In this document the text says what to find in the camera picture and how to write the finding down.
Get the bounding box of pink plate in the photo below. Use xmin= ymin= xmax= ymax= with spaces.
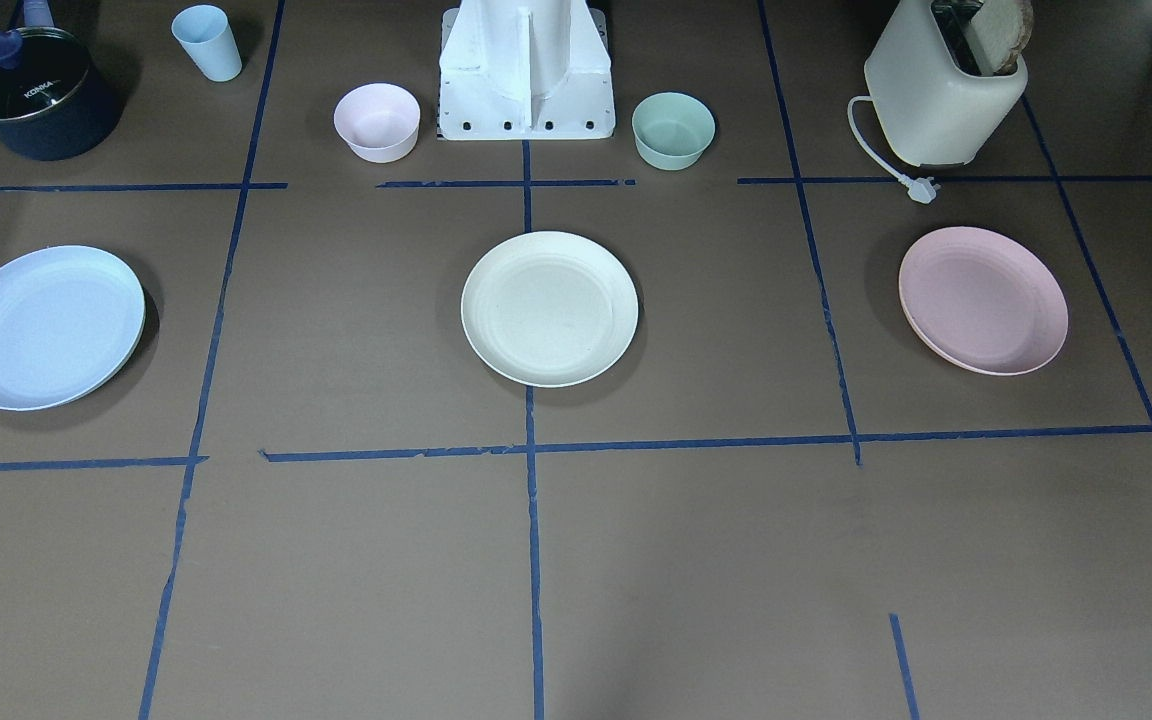
xmin=899 ymin=225 xmax=1070 ymax=376

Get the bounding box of blue plate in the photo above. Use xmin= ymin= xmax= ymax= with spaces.
xmin=0 ymin=245 xmax=147 ymax=414

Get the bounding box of cream plate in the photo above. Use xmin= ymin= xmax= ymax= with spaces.
xmin=460 ymin=232 xmax=641 ymax=388

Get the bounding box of green bowl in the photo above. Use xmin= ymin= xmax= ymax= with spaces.
xmin=631 ymin=92 xmax=717 ymax=172

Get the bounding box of pink bowl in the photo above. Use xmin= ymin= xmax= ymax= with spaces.
xmin=333 ymin=83 xmax=422 ymax=164

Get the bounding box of cream toaster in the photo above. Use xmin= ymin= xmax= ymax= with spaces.
xmin=864 ymin=1 xmax=1028 ymax=167

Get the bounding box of light blue cup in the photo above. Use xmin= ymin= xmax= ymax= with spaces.
xmin=172 ymin=3 xmax=242 ymax=82

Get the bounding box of bread slice in toaster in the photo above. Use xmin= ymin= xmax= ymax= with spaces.
xmin=967 ymin=0 xmax=1034 ymax=76

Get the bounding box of dark blue pot with lid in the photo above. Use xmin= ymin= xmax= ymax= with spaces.
xmin=0 ymin=1 xmax=123 ymax=161

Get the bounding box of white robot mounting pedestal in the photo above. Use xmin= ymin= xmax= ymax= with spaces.
xmin=435 ymin=1 xmax=617 ymax=141

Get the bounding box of white toaster power cable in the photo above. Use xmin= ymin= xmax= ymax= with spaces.
xmin=846 ymin=94 xmax=940 ymax=206

